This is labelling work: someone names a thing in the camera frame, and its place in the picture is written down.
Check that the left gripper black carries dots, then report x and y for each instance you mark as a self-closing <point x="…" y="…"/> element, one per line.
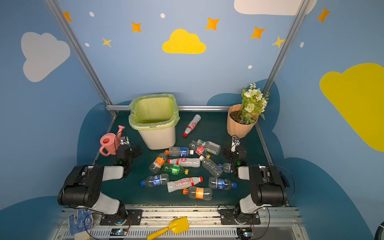
<point x="133" y="150"/>

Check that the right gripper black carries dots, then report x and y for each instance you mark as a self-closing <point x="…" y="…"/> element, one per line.
<point x="227" y="153"/>

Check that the clear bottle white cap green label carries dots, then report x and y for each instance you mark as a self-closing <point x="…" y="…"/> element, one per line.
<point x="210" y="146"/>

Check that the white bottle red label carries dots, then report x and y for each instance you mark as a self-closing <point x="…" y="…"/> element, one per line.
<point x="186" y="162"/>

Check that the clear bottle blue label white cap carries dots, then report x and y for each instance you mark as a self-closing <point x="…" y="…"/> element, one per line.
<point x="179" y="152"/>

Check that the white bottle red cap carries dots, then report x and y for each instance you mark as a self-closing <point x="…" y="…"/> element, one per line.
<point x="192" y="125"/>
<point x="183" y="183"/>

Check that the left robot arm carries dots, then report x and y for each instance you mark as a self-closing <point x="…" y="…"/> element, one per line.
<point x="82" y="188"/>

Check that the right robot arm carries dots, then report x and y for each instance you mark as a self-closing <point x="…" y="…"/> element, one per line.
<point x="267" y="184"/>

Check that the white plastic waste bin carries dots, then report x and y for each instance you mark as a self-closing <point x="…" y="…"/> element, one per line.
<point x="159" y="139"/>

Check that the green bin liner bag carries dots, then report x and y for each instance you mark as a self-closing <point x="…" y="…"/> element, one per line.
<point x="154" y="112"/>

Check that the clear bottle white cap ribbed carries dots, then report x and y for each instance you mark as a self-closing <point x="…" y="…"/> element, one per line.
<point x="212" y="167"/>

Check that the clear bottle orange label upper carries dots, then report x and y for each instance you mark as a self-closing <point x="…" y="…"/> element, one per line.
<point x="162" y="158"/>

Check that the clear bottle orange label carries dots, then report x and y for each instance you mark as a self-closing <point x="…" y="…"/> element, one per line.
<point x="162" y="158"/>
<point x="199" y="193"/>

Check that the terracotta ribbed flower pot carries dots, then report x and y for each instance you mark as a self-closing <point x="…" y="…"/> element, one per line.
<point x="234" y="128"/>

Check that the pink watering can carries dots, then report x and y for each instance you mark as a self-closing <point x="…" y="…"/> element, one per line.
<point x="110" y="142"/>

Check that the clear bottle red label yellow cap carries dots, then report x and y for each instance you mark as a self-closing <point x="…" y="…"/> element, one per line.
<point x="199" y="150"/>

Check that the pepsi bottle blue cap right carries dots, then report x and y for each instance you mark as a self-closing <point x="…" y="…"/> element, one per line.
<point x="221" y="184"/>

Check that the pepsi bottle blue cap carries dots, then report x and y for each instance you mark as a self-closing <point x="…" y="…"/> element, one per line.
<point x="156" y="180"/>
<point x="221" y="184"/>

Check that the pepsi bottle blue cap left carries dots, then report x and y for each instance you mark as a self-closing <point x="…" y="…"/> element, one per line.
<point x="156" y="180"/>

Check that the green plastic bottle yellow cap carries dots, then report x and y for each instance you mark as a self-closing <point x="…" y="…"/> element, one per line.
<point x="174" y="169"/>

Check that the clear bottle orange label lower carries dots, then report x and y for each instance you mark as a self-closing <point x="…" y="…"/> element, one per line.
<point x="199" y="193"/>

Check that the white artificial flower plant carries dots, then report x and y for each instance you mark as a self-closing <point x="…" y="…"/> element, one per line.
<point x="254" y="104"/>

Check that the right controller board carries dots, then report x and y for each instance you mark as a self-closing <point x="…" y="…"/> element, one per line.
<point x="244" y="234"/>

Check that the controller board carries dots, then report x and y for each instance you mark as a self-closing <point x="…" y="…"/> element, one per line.
<point x="119" y="232"/>
<point x="244" y="234"/>

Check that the left controller board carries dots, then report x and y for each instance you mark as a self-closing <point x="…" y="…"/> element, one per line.
<point x="119" y="232"/>

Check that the yellow toy shovel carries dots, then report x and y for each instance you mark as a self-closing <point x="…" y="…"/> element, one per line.
<point x="177" y="226"/>

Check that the blue dotted work glove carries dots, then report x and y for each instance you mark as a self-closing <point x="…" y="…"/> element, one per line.
<point x="81" y="223"/>

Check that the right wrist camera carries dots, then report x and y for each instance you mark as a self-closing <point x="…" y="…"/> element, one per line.
<point x="235" y="142"/>

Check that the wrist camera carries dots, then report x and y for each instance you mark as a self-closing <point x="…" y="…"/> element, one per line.
<point x="235" y="142"/>
<point x="124" y="140"/>

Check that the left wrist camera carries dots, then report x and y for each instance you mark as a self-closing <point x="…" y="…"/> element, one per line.
<point x="124" y="140"/>

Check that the aluminium back frame rail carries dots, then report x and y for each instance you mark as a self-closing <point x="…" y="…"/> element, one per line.
<point x="199" y="108"/>

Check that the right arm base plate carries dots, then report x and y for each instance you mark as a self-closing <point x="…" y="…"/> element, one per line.
<point x="234" y="217"/>

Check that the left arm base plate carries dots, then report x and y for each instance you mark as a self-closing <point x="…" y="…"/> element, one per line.
<point x="130" y="217"/>

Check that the front aluminium rail bed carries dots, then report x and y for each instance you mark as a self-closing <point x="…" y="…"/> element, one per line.
<point x="272" y="223"/>

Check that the left aluminium frame post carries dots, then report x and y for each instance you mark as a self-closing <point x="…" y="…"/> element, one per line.
<point x="59" y="15"/>

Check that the aluminium frame post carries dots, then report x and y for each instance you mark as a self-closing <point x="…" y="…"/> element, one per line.
<point x="59" y="15"/>
<point x="290" y="37"/>

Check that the right aluminium frame post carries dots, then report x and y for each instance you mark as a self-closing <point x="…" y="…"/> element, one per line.
<point x="290" y="37"/>

